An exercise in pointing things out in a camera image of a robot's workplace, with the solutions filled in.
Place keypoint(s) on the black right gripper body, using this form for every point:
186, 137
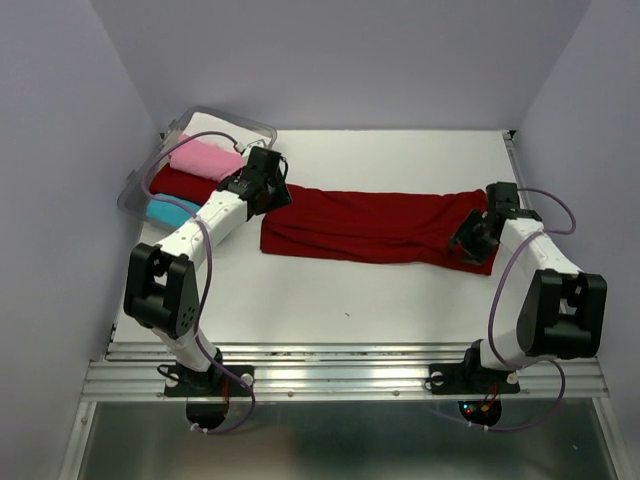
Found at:
472, 237

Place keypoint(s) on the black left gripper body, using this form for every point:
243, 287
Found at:
278, 195

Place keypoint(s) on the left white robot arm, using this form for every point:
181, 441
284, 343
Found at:
167, 283

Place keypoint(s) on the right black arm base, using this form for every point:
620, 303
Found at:
469, 377

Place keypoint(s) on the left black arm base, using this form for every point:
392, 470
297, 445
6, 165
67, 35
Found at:
181, 382

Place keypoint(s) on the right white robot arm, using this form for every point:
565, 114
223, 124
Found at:
563, 310

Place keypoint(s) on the rolled white t shirt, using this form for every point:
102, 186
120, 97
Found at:
243, 135

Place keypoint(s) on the rolled pink t shirt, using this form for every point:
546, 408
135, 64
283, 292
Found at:
212, 157

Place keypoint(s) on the rolled dark red t shirt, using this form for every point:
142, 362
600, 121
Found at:
184, 186

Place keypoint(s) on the rolled cyan t shirt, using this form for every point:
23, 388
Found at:
167, 213

